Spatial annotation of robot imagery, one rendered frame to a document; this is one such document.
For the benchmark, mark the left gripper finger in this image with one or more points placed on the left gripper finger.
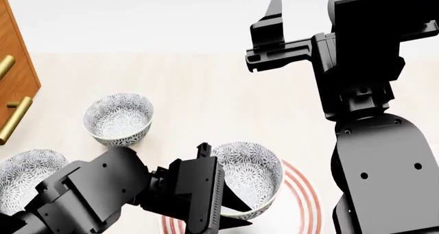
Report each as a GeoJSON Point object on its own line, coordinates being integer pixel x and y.
{"type": "Point", "coordinates": [235, 200]}
{"type": "Point", "coordinates": [233, 222]}

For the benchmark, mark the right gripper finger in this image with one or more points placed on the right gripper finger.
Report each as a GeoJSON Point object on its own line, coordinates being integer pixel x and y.
{"type": "Point", "coordinates": [271, 30]}

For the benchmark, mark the patterned black white bowl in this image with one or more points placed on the patterned black white bowl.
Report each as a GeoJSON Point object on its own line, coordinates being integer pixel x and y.
{"type": "Point", "coordinates": [254, 174]}
{"type": "Point", "coordinates": [118, 120]}
{"type": "Point", "coordinates": [24, 172]}

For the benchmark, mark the white plate with red rings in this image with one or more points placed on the white plate with red rings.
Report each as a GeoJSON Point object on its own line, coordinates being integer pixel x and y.
{"type": "Point", "coordinates": [305, 200]}

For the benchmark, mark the brown wooden cabinet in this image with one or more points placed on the brown wooden cabinet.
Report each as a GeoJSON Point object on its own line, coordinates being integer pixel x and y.
{"type": "Point", "coordinates": [12, 46]}

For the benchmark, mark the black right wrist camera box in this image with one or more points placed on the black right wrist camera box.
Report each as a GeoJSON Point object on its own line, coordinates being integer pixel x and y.
{"type": "Point", "coordinates": [367, 23]}

